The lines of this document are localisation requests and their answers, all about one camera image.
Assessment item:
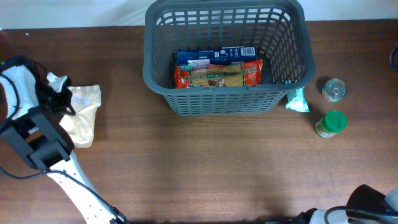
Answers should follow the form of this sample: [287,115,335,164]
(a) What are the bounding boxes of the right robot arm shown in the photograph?
[289,184,397,224]

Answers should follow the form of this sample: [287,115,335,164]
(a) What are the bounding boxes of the small tin can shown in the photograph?
[322,78,347,103]

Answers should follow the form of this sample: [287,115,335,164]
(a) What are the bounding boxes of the green lid glass jar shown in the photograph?
[315,111,347,139]

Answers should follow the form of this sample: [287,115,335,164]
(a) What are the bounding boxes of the clear bag of grains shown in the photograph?
[60,85,101,148]

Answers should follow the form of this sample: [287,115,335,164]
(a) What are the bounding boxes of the light green crumpled packet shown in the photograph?
[285,88,310,113]

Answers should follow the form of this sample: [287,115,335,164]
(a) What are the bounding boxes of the orange spaghetti packet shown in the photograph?
[175,60,263,89]

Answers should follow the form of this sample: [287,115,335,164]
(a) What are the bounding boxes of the blue pasta box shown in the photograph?
[177,46,257,65]

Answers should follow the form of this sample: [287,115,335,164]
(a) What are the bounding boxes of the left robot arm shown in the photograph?
[1,55,128,223]

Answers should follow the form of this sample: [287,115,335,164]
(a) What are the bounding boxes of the grey plastic shopping basket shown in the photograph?
[142,0,316,116]

